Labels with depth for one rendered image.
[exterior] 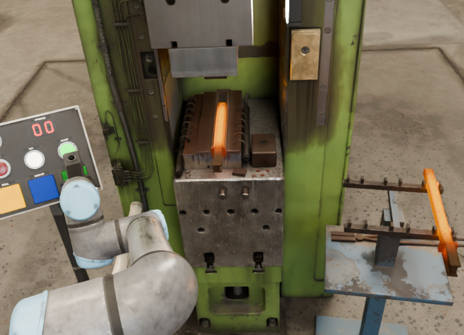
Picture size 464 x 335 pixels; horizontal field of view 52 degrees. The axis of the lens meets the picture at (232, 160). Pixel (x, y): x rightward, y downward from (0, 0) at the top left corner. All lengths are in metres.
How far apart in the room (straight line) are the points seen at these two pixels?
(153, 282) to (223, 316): 1.53
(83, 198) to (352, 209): 1.96
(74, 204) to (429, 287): 1.13
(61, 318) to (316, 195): 1.42
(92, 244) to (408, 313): 1.64
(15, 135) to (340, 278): 1.12
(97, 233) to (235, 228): 0.68
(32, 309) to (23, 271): 2.14
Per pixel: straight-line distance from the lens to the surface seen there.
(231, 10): 1.39
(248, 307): 2.20
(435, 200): 1.60
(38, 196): 1.58
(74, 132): 1.58
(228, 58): 1.44
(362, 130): 3.57
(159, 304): 0.67
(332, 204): 2.00
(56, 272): 2.74
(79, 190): 1.20
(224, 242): 1.83
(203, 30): 1.41
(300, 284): 2.34
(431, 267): 1.77
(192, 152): 1.64
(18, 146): 1.58
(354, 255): 1.74
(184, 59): 1.46
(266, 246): 1.84
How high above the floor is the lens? 1.93
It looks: 37 degrees down
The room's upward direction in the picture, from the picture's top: 4 degrees counter-clockwise
